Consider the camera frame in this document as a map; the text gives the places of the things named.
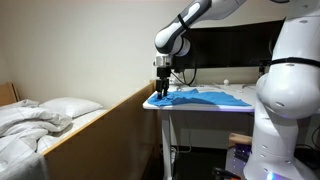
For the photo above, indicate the white crumpled duvet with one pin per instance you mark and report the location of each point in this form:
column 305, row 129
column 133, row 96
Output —
column 23, row 123

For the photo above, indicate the blue printed cloth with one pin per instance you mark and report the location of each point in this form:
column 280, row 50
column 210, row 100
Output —
column 206, row 98

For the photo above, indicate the grey hanging cloth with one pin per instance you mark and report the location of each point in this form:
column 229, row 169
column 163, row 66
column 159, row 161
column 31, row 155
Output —
column 23, row 168

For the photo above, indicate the white floor power strip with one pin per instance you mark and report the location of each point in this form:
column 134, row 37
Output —
column 173, row 155

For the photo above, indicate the white desk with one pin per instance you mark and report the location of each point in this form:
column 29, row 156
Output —
column 166, row 143

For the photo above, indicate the wooden bed frame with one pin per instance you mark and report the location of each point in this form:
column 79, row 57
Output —
column 100, row 143

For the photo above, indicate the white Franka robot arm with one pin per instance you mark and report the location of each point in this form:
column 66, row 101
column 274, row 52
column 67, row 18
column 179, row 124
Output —
column 290, row 93

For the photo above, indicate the white mattress sheet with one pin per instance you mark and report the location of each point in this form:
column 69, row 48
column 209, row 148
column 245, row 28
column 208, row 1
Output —
column 83, row 121

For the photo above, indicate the white pillow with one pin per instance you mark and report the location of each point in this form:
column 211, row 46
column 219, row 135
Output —
column 71, row 106

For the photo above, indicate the orange black hand tool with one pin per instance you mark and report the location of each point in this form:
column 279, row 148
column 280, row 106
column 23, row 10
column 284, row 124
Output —
column 225, row 174

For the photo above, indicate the cardboard box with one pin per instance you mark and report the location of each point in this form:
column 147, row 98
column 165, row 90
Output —
column 240, row 138

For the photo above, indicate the black computer monitor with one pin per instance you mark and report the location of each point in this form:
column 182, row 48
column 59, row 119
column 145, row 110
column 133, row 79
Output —
column 216, row 50
column 266, row 43

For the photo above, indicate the small white figurine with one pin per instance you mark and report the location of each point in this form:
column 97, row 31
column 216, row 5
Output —
column 226, row 82

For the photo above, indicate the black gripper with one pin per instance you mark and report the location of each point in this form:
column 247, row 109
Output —
column 163, row 74

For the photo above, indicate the purple glowing object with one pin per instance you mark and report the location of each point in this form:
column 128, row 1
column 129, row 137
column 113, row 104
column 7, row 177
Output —
column 242, row 154

